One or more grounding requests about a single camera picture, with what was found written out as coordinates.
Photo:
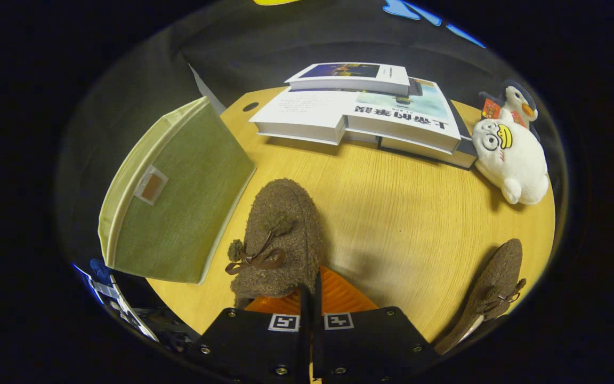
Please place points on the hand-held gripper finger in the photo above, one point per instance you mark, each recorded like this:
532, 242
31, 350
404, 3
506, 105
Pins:
304, 346
316, 341

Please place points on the brown fuzzy shoe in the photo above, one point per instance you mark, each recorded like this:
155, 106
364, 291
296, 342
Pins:
499, 266
285, 213

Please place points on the green fabric storage box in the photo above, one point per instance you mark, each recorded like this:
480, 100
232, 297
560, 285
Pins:
184, 202

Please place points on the blue cloth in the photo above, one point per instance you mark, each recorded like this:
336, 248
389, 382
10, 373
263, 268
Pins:
100, 269

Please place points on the white book dark picture cover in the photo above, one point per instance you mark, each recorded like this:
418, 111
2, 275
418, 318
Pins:
381, 80

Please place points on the white seal plush toy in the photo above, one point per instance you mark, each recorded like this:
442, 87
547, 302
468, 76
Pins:
520, 165

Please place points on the penguin plush toy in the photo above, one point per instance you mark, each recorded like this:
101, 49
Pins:
515, 101

